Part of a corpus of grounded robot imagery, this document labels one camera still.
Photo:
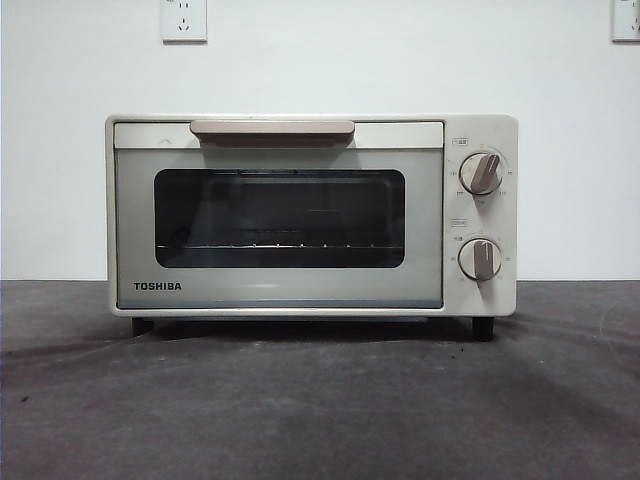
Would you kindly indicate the cream Toshiba toaster oven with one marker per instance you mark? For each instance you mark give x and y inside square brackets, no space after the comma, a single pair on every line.
[506,225]

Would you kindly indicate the cream beige timer knob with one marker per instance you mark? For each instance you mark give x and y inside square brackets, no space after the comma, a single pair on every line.
[481,259]

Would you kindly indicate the cream beige temperature knob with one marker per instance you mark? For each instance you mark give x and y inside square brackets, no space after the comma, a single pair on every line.
[481,173]

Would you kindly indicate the white wall socket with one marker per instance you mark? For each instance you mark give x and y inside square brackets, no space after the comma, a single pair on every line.
[627,22]
[183,22]

